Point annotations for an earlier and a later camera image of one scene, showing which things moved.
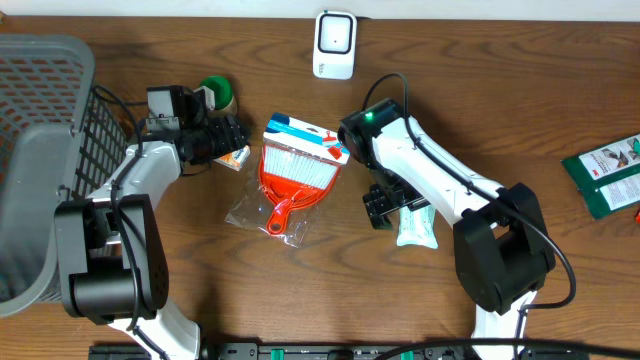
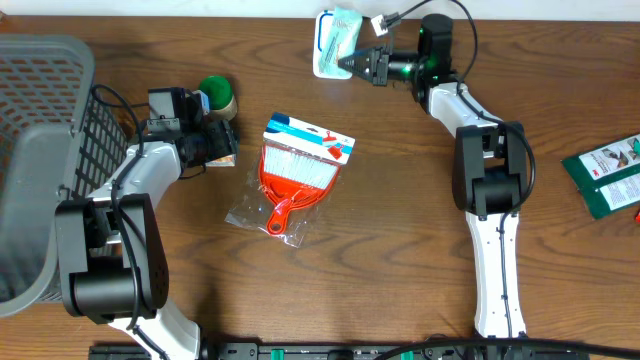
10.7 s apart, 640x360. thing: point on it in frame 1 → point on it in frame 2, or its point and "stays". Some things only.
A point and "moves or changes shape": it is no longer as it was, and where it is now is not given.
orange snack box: (234, 158) moves or changes shape
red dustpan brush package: (300, 166) stays
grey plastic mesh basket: (59, 138) stays
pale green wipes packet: (418, 227) → (341, 40)
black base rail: (358, 351) stays
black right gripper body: (388, 198) → (378, 65)
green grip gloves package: (608, 177) stays
